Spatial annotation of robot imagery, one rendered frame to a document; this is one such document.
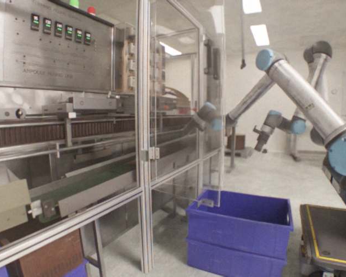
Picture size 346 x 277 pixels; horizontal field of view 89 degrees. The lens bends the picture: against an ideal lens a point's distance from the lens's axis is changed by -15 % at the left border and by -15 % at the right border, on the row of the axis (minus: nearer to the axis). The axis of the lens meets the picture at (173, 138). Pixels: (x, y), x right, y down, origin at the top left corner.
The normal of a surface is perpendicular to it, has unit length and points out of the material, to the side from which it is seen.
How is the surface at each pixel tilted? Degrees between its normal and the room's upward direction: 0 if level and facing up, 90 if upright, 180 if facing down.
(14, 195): 79
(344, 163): 93
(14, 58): 90
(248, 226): 90
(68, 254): 90
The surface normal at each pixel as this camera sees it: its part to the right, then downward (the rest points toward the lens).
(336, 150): -0.85, 0.12
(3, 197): 0.86, -0.13
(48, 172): -0.48, 0.11
